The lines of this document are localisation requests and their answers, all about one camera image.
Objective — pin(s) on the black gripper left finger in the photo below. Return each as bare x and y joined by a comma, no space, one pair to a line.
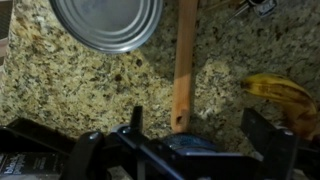
141,158

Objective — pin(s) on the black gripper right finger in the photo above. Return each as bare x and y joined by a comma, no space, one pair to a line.
282,151

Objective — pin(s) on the wooden spoon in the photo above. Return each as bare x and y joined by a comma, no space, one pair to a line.
180,113

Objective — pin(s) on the yellow banana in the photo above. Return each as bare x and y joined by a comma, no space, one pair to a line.
298,105

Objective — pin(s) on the blue tin can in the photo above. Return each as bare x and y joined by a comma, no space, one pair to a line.
109,26

